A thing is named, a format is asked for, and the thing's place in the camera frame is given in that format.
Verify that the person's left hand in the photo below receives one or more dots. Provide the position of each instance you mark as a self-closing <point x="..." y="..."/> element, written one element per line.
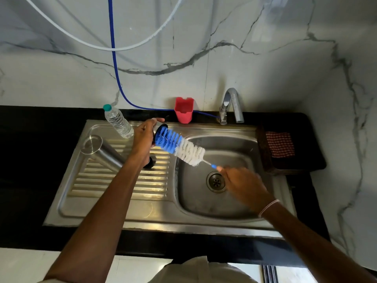
<point x="142" y="144"/>

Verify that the person's right hand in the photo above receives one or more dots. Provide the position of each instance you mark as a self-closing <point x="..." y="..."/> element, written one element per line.
<point x="247" y="188"/>

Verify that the black flask stopper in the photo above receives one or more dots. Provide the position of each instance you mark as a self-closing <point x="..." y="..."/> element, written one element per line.
<point x="150" y="163"/>

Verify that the steel flask cup lid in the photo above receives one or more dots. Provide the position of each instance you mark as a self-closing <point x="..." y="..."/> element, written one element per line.
<point x="157" y="129"/>

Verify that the blue white bottle brush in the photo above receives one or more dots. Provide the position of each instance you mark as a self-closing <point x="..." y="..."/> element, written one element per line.
<point x="182" y="147"/>

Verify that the steel flask bottle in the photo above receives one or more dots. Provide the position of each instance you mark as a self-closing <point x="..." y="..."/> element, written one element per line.
<point x="103" y="151"/>

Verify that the person's right forearm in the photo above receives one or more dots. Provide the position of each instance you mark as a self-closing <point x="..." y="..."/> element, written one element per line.
<point x="318" y="244"/>

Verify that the person's left forearm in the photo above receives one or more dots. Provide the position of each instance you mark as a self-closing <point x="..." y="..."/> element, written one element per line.
<point x="91" y="226"/>

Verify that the clear plastic water bottle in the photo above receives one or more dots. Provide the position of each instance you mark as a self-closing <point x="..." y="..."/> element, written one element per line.
<point x="119" y="122"/>

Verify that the metal sink drain strainer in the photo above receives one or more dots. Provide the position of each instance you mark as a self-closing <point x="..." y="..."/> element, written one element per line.
<point x="216" y="182"/>

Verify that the red plastic brush holder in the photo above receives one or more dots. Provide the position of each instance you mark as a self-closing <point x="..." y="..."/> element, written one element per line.
<point x="184" y="111"/>

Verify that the red checkered cloth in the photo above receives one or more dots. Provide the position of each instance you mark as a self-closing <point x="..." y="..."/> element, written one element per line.
<point x="279" y="144"/>

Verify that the dark woven tray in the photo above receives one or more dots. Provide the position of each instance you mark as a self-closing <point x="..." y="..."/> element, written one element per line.
<point x="312" y="156"/>

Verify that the chrome sink faucet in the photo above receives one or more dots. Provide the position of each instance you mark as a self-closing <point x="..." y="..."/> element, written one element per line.
<point x="235" y="106"/>

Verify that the stainless steel sink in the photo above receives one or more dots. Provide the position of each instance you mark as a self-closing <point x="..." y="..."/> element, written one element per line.
<point x="88" y="209"/>

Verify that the dark striped floor grate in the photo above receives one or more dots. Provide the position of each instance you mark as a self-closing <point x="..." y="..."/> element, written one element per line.
<point x="270" y="274"/>

